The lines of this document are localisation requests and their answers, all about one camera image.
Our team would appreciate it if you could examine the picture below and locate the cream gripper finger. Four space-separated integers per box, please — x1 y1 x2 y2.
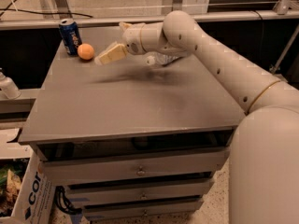
94 42 128 65
119 21 132 32

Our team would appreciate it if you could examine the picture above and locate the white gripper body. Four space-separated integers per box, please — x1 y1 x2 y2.
122 23 146 55

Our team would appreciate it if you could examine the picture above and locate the orange fruit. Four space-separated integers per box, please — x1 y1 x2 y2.
78 43 94 61

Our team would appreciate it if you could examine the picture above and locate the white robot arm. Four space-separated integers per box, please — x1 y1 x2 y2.
95 10 299 224

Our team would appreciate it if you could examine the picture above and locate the blue pepsi can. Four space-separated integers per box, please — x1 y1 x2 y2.
59 19 82 56

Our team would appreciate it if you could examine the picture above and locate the clear plastic water bottle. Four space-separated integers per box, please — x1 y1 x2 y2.
146 52 178 67

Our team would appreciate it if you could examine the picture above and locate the grey drawer cabinet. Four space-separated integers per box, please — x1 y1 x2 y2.
18 22 247 221

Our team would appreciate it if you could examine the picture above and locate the white bottle at left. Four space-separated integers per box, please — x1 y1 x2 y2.
0 69 21 99

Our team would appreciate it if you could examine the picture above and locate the white cardboard box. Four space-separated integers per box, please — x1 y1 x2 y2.
0 128 54 224

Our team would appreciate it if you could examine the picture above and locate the metal frame rail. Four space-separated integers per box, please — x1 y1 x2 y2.
0 0 299 29

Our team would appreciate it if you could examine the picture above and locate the black cable on floor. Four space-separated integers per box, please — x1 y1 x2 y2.
0 0 94 20

